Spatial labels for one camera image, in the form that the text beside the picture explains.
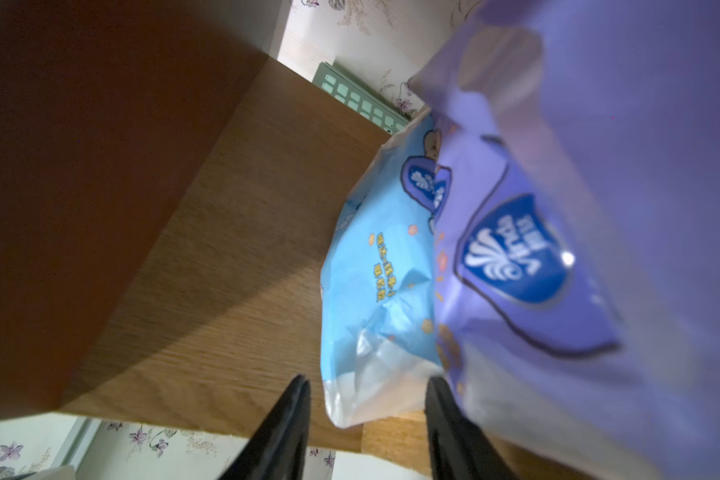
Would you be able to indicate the light blue tissue pack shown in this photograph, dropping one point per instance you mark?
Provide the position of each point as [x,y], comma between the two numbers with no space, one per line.
[378,286]

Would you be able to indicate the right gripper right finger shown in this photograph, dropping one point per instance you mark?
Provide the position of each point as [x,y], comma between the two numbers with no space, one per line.
[458,449]

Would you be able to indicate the purple tissue pack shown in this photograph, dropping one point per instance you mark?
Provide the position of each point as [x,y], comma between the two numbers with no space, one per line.
[577,225]

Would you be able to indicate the wooden three-tier shelf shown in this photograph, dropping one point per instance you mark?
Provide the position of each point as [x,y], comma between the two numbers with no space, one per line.
[167,195]

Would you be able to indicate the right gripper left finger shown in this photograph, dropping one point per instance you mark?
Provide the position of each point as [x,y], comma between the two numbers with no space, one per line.
[277,449]

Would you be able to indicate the green desk file organizer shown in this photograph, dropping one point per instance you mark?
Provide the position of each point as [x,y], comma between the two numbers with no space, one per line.
[341,87]

